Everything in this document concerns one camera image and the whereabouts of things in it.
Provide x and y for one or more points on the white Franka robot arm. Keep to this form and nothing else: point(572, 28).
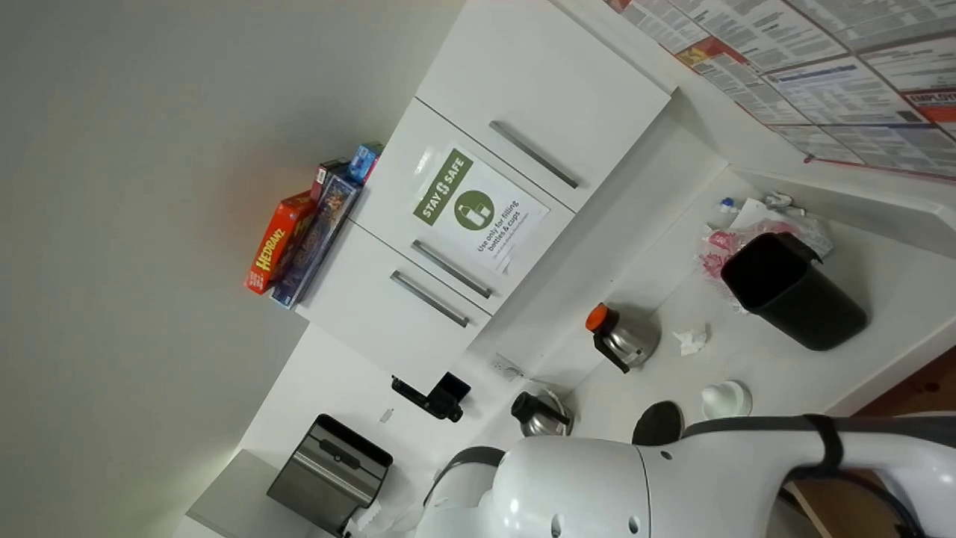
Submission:
point(698, 487)

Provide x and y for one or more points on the green stay safe sign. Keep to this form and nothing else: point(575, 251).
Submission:
point(481, 209)

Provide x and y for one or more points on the white cabinet door with sign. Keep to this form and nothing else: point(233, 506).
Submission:
point(436, 167)

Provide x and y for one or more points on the steel carafe with black lid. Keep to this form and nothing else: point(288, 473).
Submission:
point(545, 412)

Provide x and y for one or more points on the light blue box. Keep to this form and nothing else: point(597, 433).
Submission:
point(363, 161)

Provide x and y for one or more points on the steel carafe with orange lid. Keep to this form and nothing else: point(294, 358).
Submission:
point(629, 336)

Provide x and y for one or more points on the dark blue foil box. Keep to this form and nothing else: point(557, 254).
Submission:
point(318, 234)

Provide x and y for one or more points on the white cabinet door plain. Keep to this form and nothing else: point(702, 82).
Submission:
point(547, 79)

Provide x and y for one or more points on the orange cardboard box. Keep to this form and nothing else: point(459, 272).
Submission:
point(276, 239)

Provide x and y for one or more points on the crumpled white paper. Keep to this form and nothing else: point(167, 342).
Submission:
point(690, 337)

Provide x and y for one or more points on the steel paper towel dispenser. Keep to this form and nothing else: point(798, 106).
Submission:
point(329, 473)

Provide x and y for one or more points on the white paper packets pile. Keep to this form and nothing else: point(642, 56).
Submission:
point(787, 213)

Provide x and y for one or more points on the black waste bin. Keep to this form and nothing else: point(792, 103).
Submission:
point(795, 289)

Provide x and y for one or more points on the black wall bracket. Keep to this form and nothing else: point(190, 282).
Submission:
point(435, 391)

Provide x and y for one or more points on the wall poster with red header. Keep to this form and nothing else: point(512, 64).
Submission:
point(765, 100)

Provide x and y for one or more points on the wall poster with blue header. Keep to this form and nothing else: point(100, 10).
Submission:
point(877, 89)

